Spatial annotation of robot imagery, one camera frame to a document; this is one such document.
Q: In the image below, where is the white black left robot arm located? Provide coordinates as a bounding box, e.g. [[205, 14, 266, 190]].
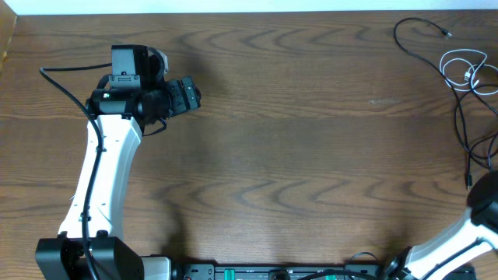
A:
[[35, 75, 201, 279]]

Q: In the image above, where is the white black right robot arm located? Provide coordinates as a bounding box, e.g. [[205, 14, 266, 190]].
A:
[[381, 172, 497, 280]]

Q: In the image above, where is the brown cardboard side panel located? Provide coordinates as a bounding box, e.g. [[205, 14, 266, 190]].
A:
[[0, 0, 18, 69]]

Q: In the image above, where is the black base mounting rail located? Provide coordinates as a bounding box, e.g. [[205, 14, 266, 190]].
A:
[[172, 264, 382, 280]]

